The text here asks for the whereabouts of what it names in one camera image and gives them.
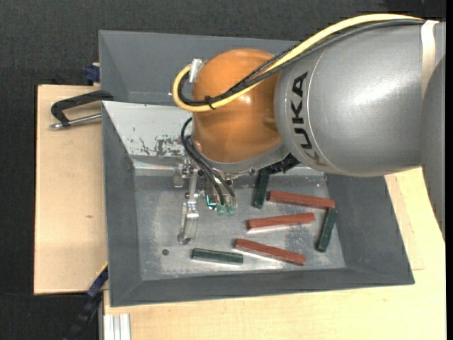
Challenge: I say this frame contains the red-brown flat block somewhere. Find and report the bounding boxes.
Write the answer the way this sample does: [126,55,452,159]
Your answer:
[246,212,316,234]
[265,189,336,210]
[233,238,307,267]

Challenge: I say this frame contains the dark green flat block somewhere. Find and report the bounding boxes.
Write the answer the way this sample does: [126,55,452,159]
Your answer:
[316,207,339,254]
[190,247,245,266]
[253,168,272,210]

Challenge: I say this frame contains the grey metal bin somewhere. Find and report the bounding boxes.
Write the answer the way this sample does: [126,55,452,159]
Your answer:
[98,29,415,307]

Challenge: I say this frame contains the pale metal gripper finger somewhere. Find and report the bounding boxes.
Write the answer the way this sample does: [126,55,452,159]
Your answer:
[172,164,197,189]
[177,200,200,246]

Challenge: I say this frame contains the pale flat board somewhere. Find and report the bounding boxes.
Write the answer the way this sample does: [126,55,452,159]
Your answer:
[33,84,109,295]

